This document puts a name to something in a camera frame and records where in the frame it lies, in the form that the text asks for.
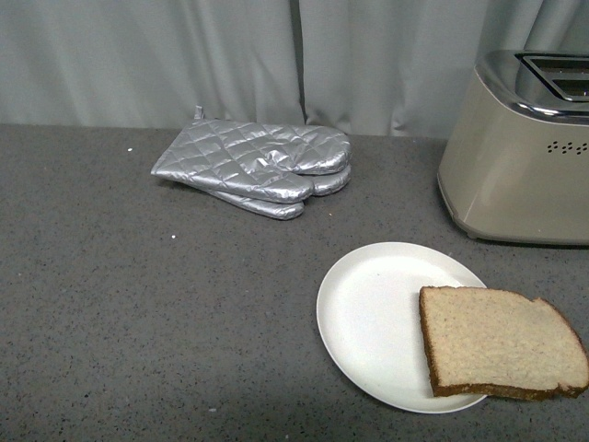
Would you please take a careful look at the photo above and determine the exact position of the white round plate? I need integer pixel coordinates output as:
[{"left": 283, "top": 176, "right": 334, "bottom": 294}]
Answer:
[{"left": 317, "top": 242, "right": 484, "bottom": 413}]

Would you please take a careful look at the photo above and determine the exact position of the brown bread slice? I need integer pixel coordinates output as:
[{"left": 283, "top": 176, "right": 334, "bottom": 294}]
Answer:
[{"left": 419, "top": 286, "right": 588, "bottom": 401}]

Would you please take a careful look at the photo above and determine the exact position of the beige metal toaster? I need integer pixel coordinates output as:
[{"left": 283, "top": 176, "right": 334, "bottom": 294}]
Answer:
[{"left": 437, "top": 50, "right": 588, "bottom": 246}]

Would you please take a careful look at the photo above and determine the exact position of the silver quilted oven mitt bottom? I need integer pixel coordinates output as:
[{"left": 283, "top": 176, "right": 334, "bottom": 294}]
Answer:
[{"left": 207, "top": 165, "right": 352, "bottom": 220}]

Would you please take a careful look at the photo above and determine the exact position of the silver quilted oven mitt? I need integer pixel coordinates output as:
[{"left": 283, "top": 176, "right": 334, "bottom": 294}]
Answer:
[
  {"left": 207, "top": 165, "right": 352, "bottom": 220},
  {"left": 151, "top": 106, "right": 352, "bottom": 204}
]

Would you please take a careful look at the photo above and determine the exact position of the silver quilted oven mitt top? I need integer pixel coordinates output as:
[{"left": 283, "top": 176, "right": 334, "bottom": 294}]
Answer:
[{"left": 151, "top": 106, "right": 352, "bottom": 204}]

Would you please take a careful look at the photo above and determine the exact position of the grey curtain backdrop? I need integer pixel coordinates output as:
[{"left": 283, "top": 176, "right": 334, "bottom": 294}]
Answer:
[{"left": 1, "top": 1, "right": 588, "bottom": 137}]

